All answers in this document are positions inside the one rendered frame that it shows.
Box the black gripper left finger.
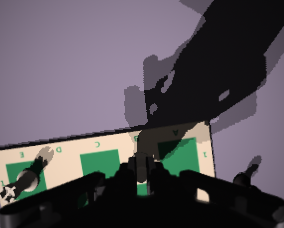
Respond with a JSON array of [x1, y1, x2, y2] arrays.
[[0, 157, 137, 228]]

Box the green and cream chessboard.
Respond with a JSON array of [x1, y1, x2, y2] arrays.
[[0, 120, 215, 202]]

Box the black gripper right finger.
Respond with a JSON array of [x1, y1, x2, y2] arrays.
[[146, 156, 284, 228]]

